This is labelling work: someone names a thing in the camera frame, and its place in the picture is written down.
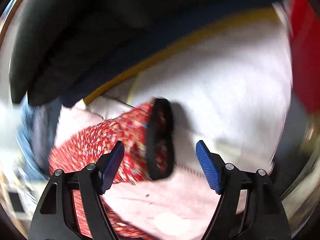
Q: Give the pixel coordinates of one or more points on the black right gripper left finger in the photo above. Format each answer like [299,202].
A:
[55,215]

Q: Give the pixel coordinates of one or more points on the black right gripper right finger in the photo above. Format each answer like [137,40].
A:
[248,208]

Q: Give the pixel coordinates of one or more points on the pink polka dot sheet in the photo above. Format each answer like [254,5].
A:
[230,89]

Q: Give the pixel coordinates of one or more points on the red curtain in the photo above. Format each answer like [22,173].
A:
[304,42]

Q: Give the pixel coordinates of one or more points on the red floral quilted jacket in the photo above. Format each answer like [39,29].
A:
[134,147]

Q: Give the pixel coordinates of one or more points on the dark hanging clothes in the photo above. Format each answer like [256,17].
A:
[68,48]

